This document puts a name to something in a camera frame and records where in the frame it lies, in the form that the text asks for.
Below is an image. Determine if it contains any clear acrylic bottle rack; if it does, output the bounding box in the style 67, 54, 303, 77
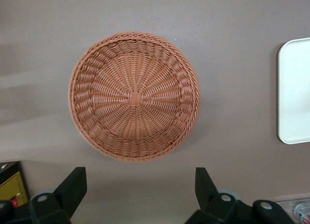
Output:
275, 199, 310, 224

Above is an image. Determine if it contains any black machine with yellow panel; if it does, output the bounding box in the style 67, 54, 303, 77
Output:
0, 161, 30, 209

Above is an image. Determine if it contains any beige plastic serving tray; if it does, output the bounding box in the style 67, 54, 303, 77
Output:
277, 37, 310, 145

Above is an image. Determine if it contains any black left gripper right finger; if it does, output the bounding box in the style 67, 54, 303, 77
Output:
186, 167, 255, 224

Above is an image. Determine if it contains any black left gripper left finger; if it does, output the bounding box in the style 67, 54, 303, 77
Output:
29, 166, 87, 224

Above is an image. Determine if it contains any brown round wicker basket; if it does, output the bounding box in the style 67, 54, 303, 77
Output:
69, 30, 202, 164

